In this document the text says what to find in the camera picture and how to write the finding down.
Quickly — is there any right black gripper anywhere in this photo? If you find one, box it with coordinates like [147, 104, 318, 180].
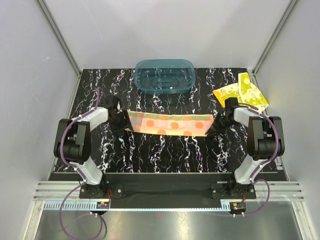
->
[205, 113, 237, 137]

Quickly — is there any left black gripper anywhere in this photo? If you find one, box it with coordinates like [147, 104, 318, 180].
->
[108, 110, 133, 136]

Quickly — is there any orange polka dot towel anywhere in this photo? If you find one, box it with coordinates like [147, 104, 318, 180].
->
[128, 111, 214, 137]

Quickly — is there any yellow patterned towel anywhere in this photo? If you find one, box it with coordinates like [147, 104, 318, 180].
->
[213, 72, 269, 113]

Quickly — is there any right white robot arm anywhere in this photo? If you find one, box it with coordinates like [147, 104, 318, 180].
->
[205, 97, 285, 199]

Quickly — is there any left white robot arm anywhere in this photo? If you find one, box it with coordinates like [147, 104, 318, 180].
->
[53, 95, 133, 198]

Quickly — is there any teal plastic basin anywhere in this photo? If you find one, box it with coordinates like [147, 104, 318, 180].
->
[134, 59, 196, 95]

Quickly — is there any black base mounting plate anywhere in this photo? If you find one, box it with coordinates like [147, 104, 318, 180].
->
[79, 173, 257, 210]

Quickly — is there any right connector board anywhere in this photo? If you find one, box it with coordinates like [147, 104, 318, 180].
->
[230, 202, 247, 211]

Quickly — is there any connector board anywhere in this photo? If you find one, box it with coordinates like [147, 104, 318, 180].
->
[96, 199, 111, 209]
[230, 202, 247, 211]

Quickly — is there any left connector board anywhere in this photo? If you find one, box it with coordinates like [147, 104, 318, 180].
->
[96, 199, 111, 209]

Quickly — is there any right aluminium frame post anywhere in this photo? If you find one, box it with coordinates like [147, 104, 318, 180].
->
[252, 0, 300, 76]

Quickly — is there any aluminium frame post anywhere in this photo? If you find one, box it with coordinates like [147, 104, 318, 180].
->
[252, 0, 300, 76]
[36, 0, 82, 76]

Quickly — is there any front aluminium rail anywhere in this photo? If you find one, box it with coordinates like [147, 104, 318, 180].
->
[33, 181, 305, 202]

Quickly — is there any left aluminium frame post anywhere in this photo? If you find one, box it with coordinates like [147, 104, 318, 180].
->
[36, 0, 82, 76]

